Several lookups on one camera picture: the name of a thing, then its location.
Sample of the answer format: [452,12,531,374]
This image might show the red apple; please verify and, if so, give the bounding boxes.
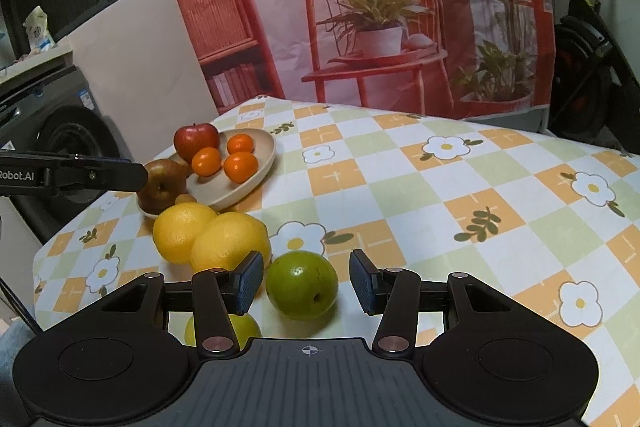
[173,123,221,162]

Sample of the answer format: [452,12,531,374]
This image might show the white plastic packet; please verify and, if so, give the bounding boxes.
[22,6,56,52]

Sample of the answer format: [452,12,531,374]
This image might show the black cable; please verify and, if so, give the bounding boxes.
[0,277,38,333]

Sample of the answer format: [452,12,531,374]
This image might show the black exercise bike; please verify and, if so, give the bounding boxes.
[537,0,640,158]

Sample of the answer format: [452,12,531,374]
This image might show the beige round plate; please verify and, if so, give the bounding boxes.
[136,128,277,220]

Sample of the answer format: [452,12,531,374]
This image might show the green apple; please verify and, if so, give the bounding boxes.
[265,250,339,321]
[184,312,262,348]

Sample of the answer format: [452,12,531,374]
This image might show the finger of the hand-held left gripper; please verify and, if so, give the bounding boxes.
[42,162,149,198]
[62,154,136,164]

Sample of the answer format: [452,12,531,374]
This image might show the white board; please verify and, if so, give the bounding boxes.
[67,0,221,162]

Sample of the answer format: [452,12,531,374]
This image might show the orange tangerine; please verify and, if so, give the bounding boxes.
[223,151,260,183]
[191,147,222,176]
[227,133,255,155]

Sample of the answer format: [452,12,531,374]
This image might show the checkered floral tablecloth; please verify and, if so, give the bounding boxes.
[32,96,640,427]

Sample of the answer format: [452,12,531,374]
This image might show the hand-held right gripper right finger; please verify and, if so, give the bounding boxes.
[349,250,506,354]

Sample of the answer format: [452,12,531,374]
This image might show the brown russet pear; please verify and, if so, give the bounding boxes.
[137,159,192,214]

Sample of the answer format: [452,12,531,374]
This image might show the yellow lemon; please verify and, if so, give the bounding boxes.
[190,212,272,273]
[152,202,219,265]

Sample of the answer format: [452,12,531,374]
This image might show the grey washing machine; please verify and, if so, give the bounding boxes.
[0,57,133,243]

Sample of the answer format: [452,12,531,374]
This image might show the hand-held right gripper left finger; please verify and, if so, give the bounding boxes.
[100,251,264,354]

